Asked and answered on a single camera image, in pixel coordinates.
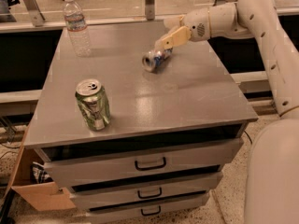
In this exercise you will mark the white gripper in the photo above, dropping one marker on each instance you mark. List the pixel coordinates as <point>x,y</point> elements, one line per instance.
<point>195,28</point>

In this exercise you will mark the blue silver redbull can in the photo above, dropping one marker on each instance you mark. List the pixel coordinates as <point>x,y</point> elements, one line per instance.
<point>154,58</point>

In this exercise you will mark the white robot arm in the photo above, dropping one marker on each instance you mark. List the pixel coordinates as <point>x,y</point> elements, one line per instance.
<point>272,188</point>

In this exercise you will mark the green soda can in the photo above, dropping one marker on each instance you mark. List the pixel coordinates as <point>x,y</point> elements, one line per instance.
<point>93,103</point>

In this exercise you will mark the clear plastic water bottle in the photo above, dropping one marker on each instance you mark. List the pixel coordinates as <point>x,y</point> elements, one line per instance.
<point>77,28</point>

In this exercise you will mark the grey drawer cabinet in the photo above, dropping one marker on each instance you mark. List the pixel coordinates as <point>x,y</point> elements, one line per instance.
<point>190,99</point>

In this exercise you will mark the top grey drawer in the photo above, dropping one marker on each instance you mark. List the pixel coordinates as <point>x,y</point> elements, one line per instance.
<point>99,169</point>

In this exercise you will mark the grey drawer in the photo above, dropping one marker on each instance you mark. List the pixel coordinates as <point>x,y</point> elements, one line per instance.
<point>99,169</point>
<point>146,188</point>
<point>147,208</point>

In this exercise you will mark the middle grey drawer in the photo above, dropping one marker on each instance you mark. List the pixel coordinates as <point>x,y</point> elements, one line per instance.
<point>146,188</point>

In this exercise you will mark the checkered cloth in box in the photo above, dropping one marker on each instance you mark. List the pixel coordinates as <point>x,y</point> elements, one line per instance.
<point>39,173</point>

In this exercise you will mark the bottom grey drawer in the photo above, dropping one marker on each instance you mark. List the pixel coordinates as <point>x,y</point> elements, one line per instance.
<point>147,208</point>

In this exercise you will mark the brown cardboard box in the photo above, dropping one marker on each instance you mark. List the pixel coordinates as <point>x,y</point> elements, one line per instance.
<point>42,196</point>

